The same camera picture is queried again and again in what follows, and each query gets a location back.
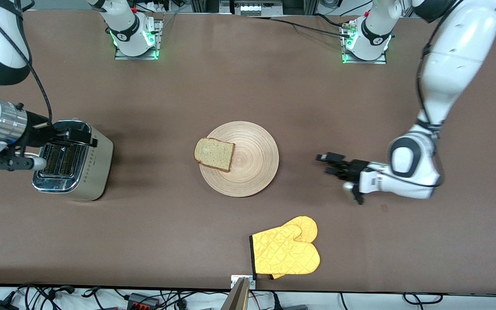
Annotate aluminium camera post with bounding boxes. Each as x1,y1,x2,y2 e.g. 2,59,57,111
221,278,249,310

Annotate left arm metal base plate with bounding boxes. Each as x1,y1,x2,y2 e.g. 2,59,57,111
342,21,388,64

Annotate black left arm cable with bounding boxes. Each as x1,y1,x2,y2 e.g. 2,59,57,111
416,0,464,134

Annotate round wooden plate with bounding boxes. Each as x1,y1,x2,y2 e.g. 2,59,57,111
199,121,279,198

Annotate yellow quilted oven mitt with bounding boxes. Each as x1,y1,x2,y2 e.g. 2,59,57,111
249,216,321,280

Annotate black orange connector box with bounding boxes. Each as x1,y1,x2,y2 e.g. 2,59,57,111
128,294,159,309

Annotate silver two-slot toaster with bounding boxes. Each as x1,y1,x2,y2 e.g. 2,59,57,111
32,118,114,202

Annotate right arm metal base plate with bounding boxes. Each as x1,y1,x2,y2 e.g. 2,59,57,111
115,17,162,60

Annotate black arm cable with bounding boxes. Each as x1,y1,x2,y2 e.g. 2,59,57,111
0,0,55,125
416,0,464,134

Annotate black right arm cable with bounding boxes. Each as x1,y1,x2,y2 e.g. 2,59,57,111
0,0,55,125

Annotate small metal edge bracket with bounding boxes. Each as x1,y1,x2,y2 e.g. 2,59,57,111
231,275,256,290

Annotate thin black table cable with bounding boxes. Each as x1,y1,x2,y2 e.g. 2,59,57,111
248,15,353,37

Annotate brown bread slice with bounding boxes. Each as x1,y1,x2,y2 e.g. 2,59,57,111
194,138,236,173

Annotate white power strip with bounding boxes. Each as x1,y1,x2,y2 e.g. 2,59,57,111
239,3,274,16

